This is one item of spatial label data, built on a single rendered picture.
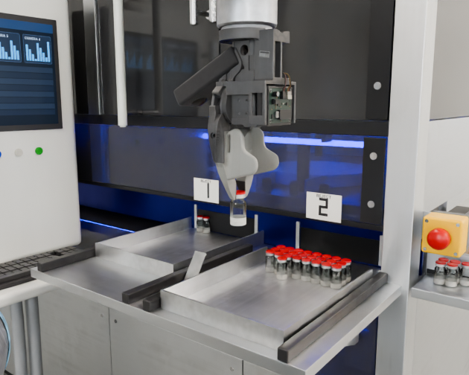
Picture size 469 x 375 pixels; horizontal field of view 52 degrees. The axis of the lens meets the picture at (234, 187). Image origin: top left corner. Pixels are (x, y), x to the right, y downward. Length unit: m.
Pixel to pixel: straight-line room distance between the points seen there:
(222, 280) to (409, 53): 0.58
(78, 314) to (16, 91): 0.82
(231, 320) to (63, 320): 1.22
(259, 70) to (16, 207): 1.03
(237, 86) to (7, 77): 0.96
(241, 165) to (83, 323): 1.33
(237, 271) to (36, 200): 0.70
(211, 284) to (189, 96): 0.46
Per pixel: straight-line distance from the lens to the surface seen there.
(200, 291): 0.98
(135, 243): 1.30
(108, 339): 1.76
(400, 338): 1.11
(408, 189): 1.01
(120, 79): 1.38
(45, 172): 1.53
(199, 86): 0.65
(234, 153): 0.61
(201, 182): 1.28
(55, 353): 2.07
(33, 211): 1.52
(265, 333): 0.77
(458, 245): 1.00
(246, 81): 0.59
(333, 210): 1.08
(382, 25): 1.03
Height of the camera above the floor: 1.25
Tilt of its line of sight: 10 degrees down
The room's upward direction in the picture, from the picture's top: straight up
